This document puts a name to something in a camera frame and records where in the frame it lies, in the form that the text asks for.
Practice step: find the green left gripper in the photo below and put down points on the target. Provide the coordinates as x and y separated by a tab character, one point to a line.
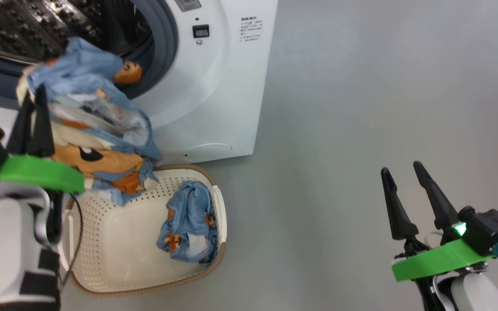
33	170

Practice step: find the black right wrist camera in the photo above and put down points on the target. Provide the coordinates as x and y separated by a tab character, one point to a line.
491	229

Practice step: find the blue garment with cream lining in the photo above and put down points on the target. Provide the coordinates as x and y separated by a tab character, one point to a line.
97	160

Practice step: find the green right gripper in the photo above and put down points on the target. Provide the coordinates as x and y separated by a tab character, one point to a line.
439	259

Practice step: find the grey warning sticker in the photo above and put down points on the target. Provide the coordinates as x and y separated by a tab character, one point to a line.
187	4

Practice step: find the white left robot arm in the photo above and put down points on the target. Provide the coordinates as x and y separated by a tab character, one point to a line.
7	242

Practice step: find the cream perforated laundry basket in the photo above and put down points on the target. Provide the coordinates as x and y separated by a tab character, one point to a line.
119	242

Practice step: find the blue cartoon print garment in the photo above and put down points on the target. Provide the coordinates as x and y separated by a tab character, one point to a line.
188	211

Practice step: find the white front-load washing machine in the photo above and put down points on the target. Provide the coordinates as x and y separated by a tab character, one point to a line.
231	86

